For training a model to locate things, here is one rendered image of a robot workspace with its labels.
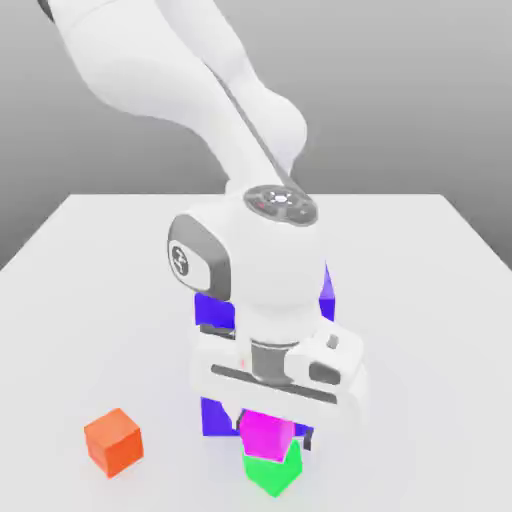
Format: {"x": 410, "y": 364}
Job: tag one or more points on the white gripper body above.
{"x": 224, "y": 382}

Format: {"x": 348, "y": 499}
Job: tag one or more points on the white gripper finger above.
{"x": 234, "y": 418}
{"x": 307, "y": 440}

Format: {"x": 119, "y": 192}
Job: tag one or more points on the small magenta cube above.
{"x": 264, "y": 436}

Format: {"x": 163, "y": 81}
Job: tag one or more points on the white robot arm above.
{"x": 256, "y": 256}

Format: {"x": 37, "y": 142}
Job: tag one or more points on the small green cube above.
{"x": 274, "y": 474}

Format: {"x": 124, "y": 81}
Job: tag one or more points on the small orange cube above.
{"x": 114, "y": 442}

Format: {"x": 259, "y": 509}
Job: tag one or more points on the large blue box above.
{"x": 214, "y": 418}

